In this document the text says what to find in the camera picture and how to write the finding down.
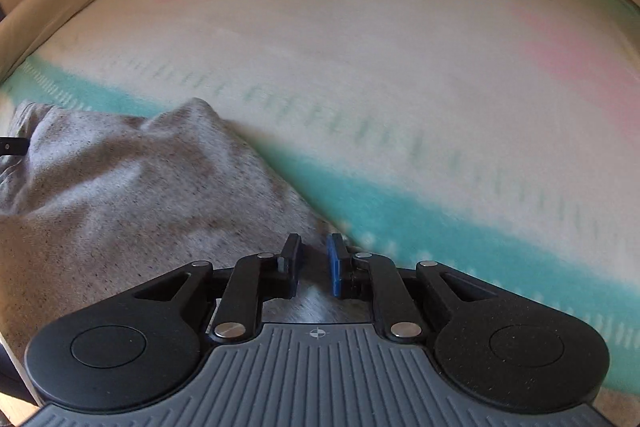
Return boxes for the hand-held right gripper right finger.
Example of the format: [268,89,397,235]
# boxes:
[326,233,505,342]

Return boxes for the grey speckled pants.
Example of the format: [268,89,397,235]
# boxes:
[0,97,376,388]

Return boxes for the floral pastel blanket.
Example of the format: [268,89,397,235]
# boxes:
[0,0,640,408]

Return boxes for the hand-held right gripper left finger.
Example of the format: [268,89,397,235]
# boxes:
[132,233,303,342]

